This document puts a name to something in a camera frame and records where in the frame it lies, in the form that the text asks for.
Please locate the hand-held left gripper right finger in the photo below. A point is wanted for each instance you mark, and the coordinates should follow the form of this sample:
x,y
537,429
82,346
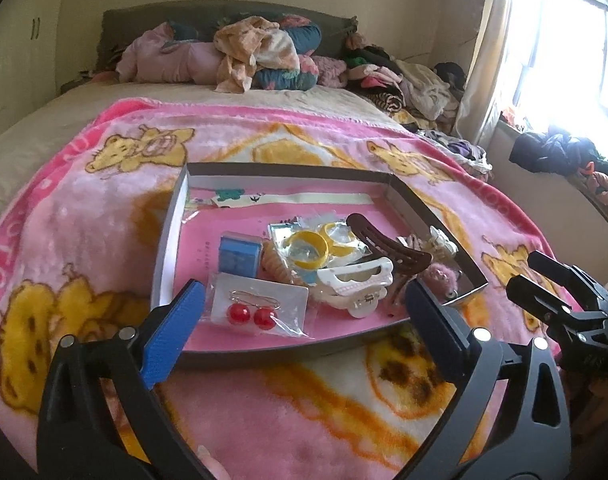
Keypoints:
x,y
428,320

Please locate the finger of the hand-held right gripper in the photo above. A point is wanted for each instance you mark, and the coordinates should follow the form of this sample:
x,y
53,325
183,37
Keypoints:
x,y
558,270
533,295

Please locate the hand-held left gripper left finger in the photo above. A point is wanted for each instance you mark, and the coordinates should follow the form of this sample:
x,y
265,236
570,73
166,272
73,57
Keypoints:
x,y
176,335

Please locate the pink fuzzy monster hair clip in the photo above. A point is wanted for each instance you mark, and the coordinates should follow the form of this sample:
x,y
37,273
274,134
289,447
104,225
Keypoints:
x,y
438,277

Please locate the cardboard box with pink lining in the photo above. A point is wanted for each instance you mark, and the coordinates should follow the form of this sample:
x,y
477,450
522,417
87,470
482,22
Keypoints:
x,y
194,270

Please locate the clear hair clip packet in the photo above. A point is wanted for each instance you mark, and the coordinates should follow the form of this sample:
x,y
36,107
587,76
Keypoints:
x,y
443,241

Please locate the red ball earrings packet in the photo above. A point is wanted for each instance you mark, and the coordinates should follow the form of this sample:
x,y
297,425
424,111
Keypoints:
x,y
254,305

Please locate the white hair claw clip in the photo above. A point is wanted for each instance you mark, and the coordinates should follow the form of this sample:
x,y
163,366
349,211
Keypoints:
x,y
354,280

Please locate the brown hair clip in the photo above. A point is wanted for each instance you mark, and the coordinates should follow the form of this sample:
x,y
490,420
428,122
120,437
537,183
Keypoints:
x,y
383,245

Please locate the yellow bangles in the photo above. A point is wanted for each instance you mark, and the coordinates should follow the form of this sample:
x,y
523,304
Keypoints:
x,y
309,252

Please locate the person's left hand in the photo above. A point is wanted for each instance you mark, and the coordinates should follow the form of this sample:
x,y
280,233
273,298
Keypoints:
x,y
214,466

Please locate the small blue box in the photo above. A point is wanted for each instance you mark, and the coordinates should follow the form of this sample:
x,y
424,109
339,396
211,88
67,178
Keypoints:
x,y
239,255

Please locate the orange knitted cloth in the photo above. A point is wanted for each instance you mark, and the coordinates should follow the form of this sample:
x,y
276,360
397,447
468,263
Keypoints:
x,y
603,175

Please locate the dark clothes on windowsill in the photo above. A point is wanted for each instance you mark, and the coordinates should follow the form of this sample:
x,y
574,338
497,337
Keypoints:
x,y
548,152

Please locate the pink printed bear blanket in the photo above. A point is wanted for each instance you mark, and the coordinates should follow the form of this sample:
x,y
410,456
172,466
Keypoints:
x,y
84,240

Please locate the purple clothes heap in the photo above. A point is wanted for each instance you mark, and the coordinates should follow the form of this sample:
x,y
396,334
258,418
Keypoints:
x,y
458,150

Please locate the bright window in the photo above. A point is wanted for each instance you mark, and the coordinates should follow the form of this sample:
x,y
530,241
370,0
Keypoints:
x,y
583,50

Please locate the cream curtain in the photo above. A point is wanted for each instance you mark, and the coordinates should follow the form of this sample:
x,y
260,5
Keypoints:
x,y
488,50

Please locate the pile of mixed clothes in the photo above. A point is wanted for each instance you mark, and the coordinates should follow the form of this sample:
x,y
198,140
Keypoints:
x,y
413,80

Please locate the pink quilt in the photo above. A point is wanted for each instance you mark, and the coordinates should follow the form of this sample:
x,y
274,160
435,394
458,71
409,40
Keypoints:
x,y
169,60

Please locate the beige floral cloth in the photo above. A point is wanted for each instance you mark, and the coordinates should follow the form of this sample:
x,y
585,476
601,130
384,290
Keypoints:
x,y
254,50

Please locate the dark blue floral quilt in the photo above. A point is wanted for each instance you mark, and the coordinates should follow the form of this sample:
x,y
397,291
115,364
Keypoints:
x,y
304,35

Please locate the white wardrobe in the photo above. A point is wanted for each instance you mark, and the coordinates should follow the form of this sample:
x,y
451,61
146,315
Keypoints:
x,y
19,50

